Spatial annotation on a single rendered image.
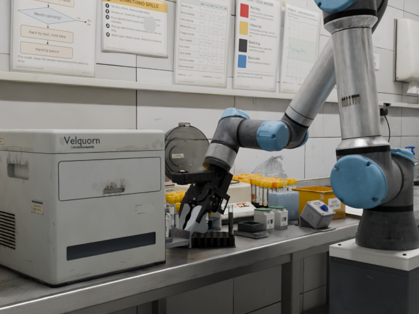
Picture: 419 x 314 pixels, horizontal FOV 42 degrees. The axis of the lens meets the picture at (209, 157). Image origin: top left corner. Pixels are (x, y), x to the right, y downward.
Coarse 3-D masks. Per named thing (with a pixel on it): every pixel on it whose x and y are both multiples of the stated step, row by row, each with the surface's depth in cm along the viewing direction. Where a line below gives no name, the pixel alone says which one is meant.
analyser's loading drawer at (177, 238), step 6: (174, 228) 132; (174, 234) 132; (180, 234) 131; (186, 234) 129; (168, 240) 124; (174, 240) 127; (180, 240) 127; (186, 240) 128; (168, 246) 124; (174, 246) 126; (186, 246) 129
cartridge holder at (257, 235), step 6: (240, 222) 154; (246, 222) 156; (252, 222) 156; (258, 222) 154; (240, 228) 153; (246, 228) 151; (252, 228) 150; (258, 228) 152; (234, 234) 155; (240, 234) 153; (246, 234) 151; (252, 234) 150; (258, 234) 149; (264, 234) 151
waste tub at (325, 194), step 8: (304, 192) 181; (312, 192) 178; (320, 192) 176; (328, 192) 177; (304, 200) 181; (312, 200) 178; (320, 200) 176; (328, 200) 178; (336, 200) 180; (336, 208) 181; (344, 208) 184; (336, 216) 181; (344, 216) 184
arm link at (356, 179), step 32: (320, 0) 117; (352, 0) 113; (384, 0) 123; (352, 32) 116; (352, 64) 116; (352, 96) 116; (352, 128) 116; (352, 160) 113; (384, 160) 114; (352, 192) 114; (384, 192) 113
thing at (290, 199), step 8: (280, 192) 174; (288, 192) 174; (296, 192) 174; (272, 200) 170; (280, 200) 169; (288, 200) 172; (296, 200) 174; (288, 208) 172; (296, 208) 174; (288, 216) 172; (296, 216) 175; (288, 224) 170
